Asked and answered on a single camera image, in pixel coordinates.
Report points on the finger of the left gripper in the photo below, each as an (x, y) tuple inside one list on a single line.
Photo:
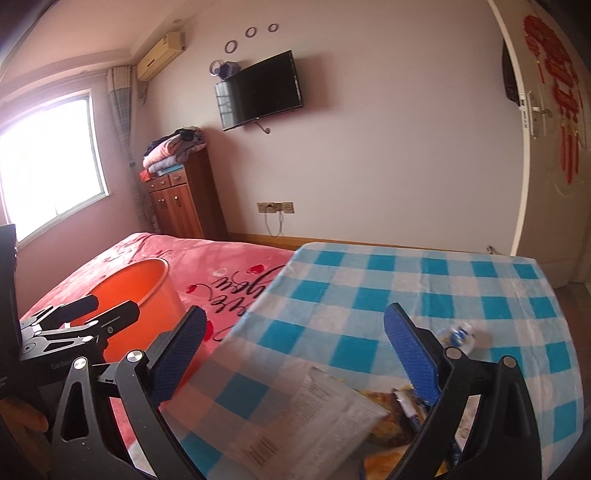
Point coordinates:
[(53, 317), (99, 327)]

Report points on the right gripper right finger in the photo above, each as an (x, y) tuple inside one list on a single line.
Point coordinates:
[(503, 442)]

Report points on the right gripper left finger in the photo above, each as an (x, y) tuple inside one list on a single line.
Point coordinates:
[(87, 443)]

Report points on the yellow snack wrapper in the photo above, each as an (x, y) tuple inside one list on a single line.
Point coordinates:
[(394, 433)]

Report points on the white black printed bag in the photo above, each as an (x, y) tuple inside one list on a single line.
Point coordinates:
[(300, 424)]

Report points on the blue vinda tissue pack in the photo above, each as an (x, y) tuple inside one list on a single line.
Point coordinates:
[(460, 336)]

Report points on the orange plastic trash bucket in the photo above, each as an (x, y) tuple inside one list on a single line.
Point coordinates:
[(147, 283)]

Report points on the white bedroom door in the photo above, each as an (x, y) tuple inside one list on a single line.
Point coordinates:
[(553, 218)]

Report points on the pink printed bedspread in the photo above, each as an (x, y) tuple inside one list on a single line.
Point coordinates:
[(223, 278)]

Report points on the bright window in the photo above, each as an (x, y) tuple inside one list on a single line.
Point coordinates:
[(50, 165)]

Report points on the wooden dresser cabinet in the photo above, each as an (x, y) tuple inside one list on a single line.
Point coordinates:
[(185, 201)]

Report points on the folded blankets pile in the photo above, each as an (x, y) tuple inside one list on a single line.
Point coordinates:
[(171, 151)]

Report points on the blue white checkered blanket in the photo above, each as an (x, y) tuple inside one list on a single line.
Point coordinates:
[(326, 309)]

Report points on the checkered window curtain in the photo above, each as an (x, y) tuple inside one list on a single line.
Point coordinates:
[(119, 93)]

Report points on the dark bag behind door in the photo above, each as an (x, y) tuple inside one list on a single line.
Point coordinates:
[(509, 77)]

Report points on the red chinese knot decoration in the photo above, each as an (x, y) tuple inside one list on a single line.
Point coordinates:
[(556, 68)]

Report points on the wooden bed frame edge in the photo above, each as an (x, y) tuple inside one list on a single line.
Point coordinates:
[(293, 243)]

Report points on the wall power outlet strip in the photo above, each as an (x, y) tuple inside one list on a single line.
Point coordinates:
[(275, 207)]

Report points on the blue bag on wall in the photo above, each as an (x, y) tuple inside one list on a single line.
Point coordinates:
[(224, 69)]

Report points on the white wall air conditioner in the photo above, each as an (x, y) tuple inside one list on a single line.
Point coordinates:
[(160, 55)]

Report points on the wall mounted black television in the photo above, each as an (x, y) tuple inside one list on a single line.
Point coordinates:
[(264, 89)]

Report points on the silver door handle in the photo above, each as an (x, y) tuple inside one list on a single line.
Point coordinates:
[(539, 116)]

